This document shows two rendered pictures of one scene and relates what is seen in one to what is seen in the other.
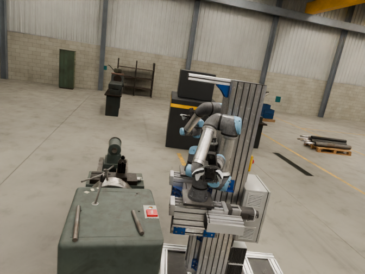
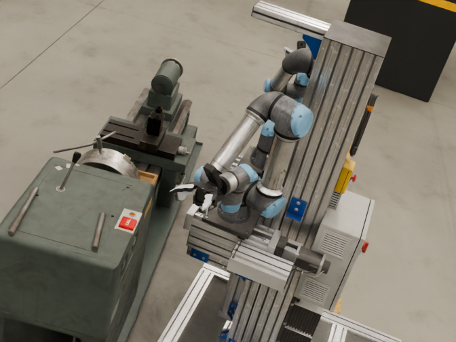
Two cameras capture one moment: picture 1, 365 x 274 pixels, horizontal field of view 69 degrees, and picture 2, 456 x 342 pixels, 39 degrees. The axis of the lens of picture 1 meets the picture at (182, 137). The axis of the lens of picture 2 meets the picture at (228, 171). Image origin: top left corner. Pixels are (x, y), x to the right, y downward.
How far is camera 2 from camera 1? 118 cm
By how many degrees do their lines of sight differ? 23
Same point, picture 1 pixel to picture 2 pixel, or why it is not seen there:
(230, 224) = (264, 271)
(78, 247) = (13, 242)
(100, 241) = (40, 242)
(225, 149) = (275, 154)
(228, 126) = (282, 121)
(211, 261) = (255, 315)
